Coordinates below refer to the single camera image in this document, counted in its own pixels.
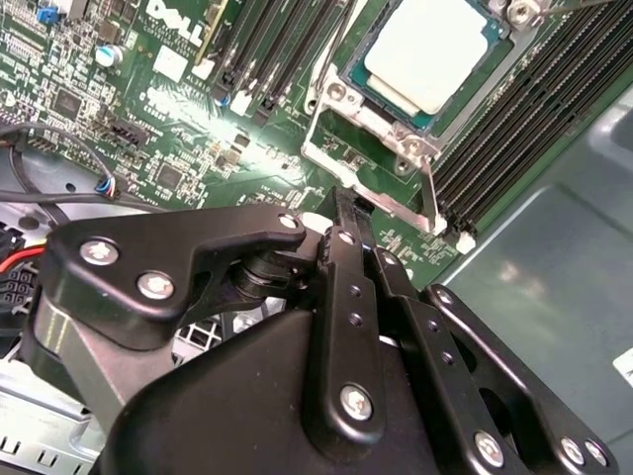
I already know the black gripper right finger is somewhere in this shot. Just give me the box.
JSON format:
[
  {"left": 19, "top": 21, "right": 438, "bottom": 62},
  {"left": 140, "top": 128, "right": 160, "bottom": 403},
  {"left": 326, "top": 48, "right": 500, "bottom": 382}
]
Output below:
[{"left": 355, "top": 196, "right": 623, "bottom": 475}]

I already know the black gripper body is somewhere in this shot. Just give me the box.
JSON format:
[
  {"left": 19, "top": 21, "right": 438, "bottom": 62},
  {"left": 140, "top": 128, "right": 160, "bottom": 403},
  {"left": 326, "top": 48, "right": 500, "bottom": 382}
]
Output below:
[{"left": 97, "top": 307, "right": 472, "bottom": 475}]

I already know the silver CPU chip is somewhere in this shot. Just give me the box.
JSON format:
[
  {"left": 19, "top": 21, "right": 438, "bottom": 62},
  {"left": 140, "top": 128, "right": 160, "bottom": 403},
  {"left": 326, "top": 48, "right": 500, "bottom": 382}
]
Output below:
[{"left": 345, "top": 0, "right": 515, "bottom": 138}]

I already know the metal socket cover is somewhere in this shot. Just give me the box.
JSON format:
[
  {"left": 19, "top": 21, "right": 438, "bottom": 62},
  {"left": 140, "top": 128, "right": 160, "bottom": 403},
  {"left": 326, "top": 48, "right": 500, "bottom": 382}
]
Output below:
[{"left": 300, "top": 93, "right": 450, "bottom": 237}]

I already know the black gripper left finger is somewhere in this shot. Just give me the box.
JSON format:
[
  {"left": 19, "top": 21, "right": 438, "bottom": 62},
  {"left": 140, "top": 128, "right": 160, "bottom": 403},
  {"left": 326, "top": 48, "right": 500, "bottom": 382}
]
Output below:
[{"left": 23, "top": 185, "right": 391, "bottom": 447}]

